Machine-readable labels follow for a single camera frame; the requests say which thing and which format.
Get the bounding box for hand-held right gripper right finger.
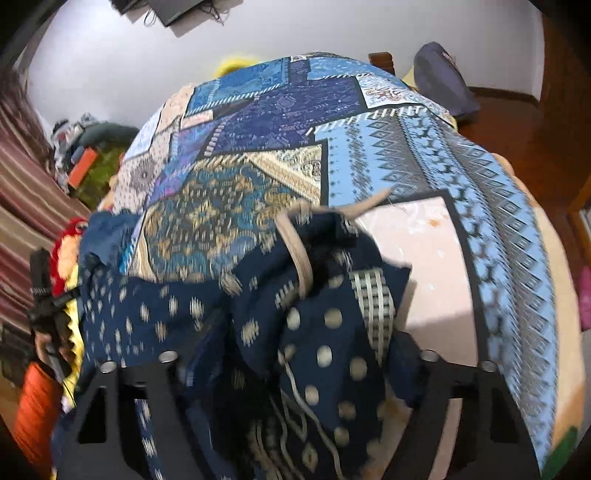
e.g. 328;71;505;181
383;330;541;480

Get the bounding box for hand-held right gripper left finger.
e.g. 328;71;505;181
54;351;204;480

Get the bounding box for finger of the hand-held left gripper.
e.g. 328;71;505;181
30;248;54;296

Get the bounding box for navy patterned hoodie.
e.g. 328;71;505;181
76;189;414;480

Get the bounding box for person's left hand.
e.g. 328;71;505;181
34;330;77;376

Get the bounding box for red plush toy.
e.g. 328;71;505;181
50;217;93;296

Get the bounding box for yellow garment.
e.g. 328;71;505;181
60;277;86;407

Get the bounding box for blue garment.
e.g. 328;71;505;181
78;210;139;278

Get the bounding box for striped brown curtain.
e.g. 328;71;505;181
0;69;93;334

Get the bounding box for orange box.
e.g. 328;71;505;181
67;148;99;189

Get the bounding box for dark green cushion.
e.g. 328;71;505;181
78;122;141;153

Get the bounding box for blue patchwork blanket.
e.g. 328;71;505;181
111;54;561;468

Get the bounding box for grey backpack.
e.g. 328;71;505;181
413;41;481;123

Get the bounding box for wooden door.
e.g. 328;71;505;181
538;18;591;139

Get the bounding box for small black wall monitor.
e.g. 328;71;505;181
145;0;209;27

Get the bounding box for black monitor cable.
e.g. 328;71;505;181
203;0;232;24

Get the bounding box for wooden bed post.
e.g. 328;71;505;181
368;52;398;77

